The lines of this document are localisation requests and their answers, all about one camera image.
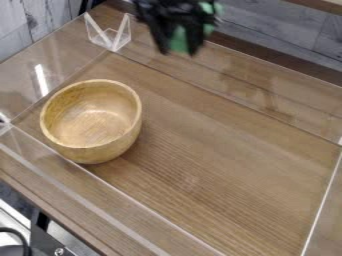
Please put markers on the clear acrylic corner bracket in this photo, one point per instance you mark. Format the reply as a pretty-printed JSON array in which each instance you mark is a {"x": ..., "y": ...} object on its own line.
[{"x": 111, "y": 39}]

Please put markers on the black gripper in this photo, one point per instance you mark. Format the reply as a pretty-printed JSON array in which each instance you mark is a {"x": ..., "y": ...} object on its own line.
[{"x": 158, "y": 13}]

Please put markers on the green rectangular stick block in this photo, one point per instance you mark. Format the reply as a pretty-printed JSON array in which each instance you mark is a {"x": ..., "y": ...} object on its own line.
[{"x": 178, "y": 43}]

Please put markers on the clear acrylic tray wall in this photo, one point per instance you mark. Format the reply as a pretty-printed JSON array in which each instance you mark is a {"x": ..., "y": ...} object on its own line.
[{"x": 234, "y": 174}]

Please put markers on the black table leg bracket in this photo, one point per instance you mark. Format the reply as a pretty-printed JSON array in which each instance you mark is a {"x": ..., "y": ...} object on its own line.
[{"x": 43, "y": 244}]

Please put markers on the wooden bowl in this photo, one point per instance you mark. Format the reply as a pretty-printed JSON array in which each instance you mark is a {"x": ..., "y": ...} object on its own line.
[{"x": 91, "y": 120}]

